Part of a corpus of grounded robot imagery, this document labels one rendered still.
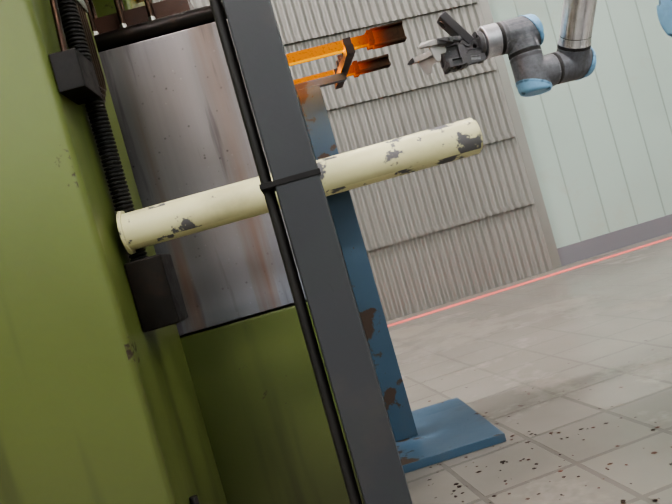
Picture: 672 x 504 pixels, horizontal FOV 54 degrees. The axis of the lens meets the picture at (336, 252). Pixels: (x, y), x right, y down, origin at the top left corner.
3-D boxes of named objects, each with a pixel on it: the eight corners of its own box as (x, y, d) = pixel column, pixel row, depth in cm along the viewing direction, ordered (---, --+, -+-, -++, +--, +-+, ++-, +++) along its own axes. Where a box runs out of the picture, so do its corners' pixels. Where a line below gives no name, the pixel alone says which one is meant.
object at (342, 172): (477, 159, 82) (466, 118, 82) (489, 152, 77) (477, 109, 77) (136, 254, 80) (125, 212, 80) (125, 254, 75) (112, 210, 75)
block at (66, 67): (103, 99, 77) (92, 62, 77) (85, 85, 71) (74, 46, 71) (78, 105, 77) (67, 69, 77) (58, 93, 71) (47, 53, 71)
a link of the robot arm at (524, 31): (550, 41, 179) (540, 5, 179) (507, 52, 179) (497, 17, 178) (537, 51, 189) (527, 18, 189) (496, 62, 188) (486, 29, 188)
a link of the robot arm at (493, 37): (497, 17, 179) (486, 30, 188) (480, 22, 178) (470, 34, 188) (506, 49, 179) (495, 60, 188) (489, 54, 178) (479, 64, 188)
